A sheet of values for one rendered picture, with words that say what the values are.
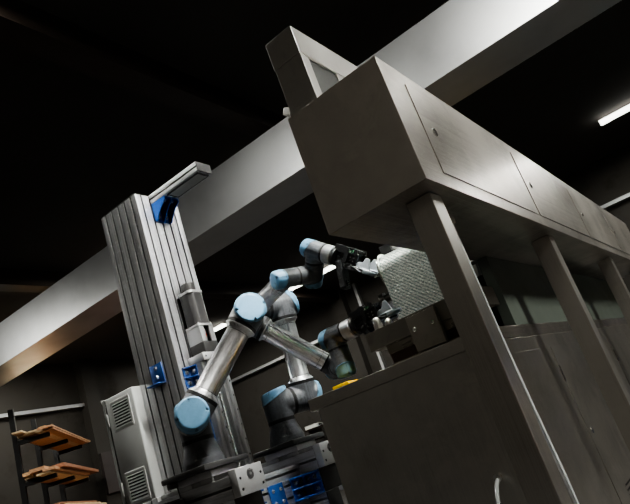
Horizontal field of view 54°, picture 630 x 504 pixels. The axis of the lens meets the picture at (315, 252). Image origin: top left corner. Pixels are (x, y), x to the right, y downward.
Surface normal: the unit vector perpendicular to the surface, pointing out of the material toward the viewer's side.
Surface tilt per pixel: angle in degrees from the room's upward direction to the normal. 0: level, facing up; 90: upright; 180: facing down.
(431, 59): 90
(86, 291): 90
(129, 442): 90
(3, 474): 90
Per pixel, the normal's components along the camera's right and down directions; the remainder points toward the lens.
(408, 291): -0.58, -0.07
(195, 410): 0.11, -0.25
